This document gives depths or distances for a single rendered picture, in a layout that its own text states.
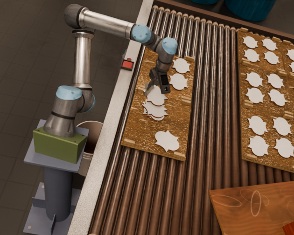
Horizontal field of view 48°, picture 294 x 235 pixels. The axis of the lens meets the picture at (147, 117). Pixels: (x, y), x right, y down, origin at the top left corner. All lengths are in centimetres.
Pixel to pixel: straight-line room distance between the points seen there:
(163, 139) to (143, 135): 11
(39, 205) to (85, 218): 101
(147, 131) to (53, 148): 50
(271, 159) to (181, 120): 55
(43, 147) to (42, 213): 93
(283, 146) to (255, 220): 62
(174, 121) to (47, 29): 233
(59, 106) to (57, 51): 201
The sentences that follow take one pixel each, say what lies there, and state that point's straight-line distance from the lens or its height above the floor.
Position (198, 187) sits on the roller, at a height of 92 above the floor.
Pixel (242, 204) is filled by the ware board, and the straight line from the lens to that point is 162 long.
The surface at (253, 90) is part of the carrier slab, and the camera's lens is 229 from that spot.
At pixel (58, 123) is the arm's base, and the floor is 106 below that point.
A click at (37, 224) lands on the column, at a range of 250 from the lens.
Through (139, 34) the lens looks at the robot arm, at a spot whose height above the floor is 147.
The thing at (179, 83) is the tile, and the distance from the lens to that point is 209.
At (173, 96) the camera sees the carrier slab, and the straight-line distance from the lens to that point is 201.
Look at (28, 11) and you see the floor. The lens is 411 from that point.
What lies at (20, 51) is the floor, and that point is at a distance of 357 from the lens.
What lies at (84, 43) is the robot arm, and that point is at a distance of 176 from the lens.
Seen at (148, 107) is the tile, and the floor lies 98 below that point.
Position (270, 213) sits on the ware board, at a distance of 167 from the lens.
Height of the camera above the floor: 234
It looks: 49 degrees down
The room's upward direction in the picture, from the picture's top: 18 degrees clockwise
